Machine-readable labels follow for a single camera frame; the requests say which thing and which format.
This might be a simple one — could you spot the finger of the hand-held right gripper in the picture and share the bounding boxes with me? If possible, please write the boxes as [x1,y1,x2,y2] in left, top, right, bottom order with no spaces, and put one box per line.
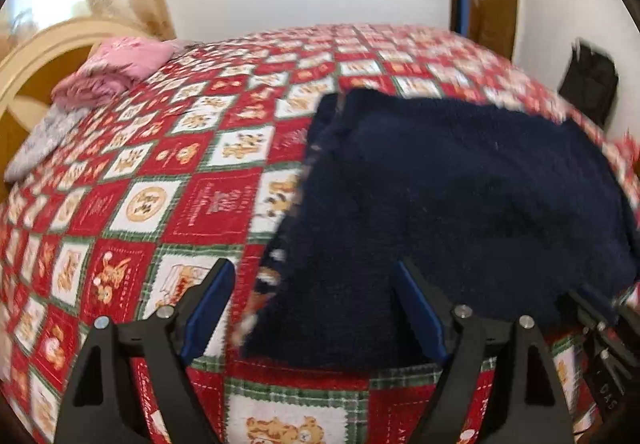
[567,289,623,332]

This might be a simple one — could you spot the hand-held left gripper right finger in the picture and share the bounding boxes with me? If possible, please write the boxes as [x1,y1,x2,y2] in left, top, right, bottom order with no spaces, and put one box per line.
[391,258,576,444]

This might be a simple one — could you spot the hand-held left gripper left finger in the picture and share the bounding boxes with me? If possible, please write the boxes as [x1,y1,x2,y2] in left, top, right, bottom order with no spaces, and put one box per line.
[52,258,237,444]

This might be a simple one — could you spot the navy patterned knit sweater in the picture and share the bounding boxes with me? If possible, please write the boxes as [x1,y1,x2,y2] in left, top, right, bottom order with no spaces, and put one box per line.
[235,89,640,370]

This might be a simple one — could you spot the red checked printed bedspread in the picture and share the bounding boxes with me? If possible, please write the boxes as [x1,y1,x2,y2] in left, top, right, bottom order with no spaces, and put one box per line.
[0,23,640,444]

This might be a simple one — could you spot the black suitcase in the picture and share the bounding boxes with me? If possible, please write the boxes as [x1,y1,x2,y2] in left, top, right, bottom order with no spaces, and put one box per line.
[557,39,620,130]

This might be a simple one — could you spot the grey floral pillow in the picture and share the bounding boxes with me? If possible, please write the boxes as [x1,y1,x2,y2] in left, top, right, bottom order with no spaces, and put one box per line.
[4,106,93,182]

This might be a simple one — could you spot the pink folded blanket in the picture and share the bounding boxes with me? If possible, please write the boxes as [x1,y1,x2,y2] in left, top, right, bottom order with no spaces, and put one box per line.
[51,36,176,112]

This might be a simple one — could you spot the grey striped pillow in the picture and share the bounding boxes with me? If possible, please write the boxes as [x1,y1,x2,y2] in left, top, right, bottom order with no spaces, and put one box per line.
[172,39,202,58]

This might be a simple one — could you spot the cream wooden headboard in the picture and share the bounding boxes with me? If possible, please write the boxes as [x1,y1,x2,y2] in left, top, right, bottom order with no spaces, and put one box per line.
[0,19,151,175]

